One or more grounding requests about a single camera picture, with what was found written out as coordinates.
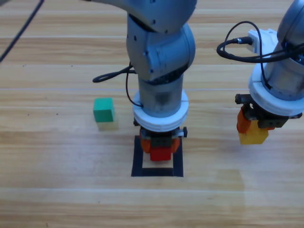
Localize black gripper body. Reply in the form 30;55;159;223
235;93;303;131
133;118;188;147

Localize red cube block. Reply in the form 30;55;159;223
149;146;172;162

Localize yellow cube block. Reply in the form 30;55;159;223
239;120;269;145

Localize green cube block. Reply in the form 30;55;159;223
93;97;116;123

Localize black tape square outline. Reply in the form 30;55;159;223
131;134;184;178

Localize white wrist mount ring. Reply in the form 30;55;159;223
132;90;190;131
248;65;304;117

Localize thin black arm wire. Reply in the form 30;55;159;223
125;62;144;108
224;20;273;90

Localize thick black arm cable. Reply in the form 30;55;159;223
92;66;138;83
216;37;304;64

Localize blurred dark hanging cable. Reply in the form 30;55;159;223
0;0;45;63

